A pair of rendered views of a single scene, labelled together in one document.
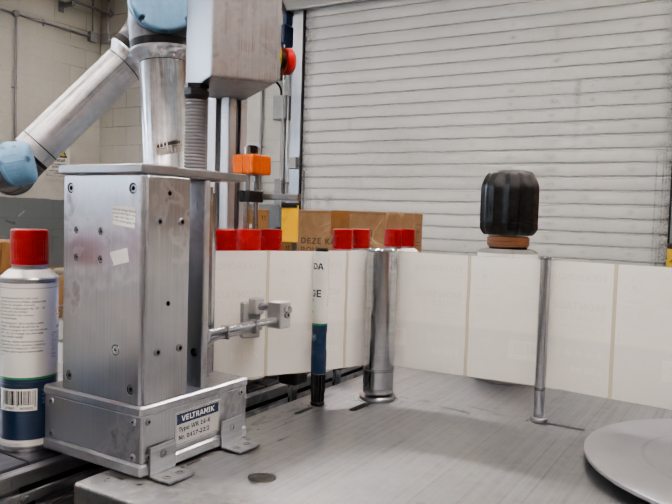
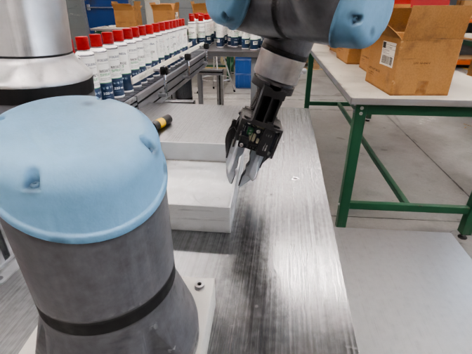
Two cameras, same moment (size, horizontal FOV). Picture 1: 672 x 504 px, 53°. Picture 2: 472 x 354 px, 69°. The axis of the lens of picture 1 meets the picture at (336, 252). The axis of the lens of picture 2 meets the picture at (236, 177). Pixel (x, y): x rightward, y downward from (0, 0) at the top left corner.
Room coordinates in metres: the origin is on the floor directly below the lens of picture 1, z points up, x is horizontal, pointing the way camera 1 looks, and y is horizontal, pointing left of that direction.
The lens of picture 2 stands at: (1.59, 0.34, 1.17)
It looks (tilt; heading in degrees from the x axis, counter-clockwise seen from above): 27 degrees down; 156
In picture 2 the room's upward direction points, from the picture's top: straight up
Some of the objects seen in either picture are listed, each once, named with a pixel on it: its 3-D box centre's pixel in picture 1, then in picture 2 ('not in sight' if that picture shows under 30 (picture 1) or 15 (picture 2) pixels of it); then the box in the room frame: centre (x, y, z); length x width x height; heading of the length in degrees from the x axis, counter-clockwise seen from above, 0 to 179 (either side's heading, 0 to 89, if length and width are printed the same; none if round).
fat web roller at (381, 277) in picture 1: (380, 323); not in sight; (0.83, -0.06, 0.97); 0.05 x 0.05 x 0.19
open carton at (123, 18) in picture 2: not in sight; (127, 14); (-4.69, 1.22, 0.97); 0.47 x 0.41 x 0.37; 147
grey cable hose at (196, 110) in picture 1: (195, 159); not in sight; (0.96, 0.20, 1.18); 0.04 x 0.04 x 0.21
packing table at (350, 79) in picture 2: not in sight; (366, 112); (-0.37, 2.32, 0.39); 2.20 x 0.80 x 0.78; 151
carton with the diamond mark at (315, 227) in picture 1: (361, 262); not in sight; (1.80, -0.07, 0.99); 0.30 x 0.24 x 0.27; 156
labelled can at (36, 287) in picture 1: (29, 337); not in sight; (0.63, 0.29, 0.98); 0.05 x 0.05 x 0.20
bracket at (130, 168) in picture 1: (157, 173); not in sight; (0.64, 0.17, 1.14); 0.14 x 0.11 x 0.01; 149
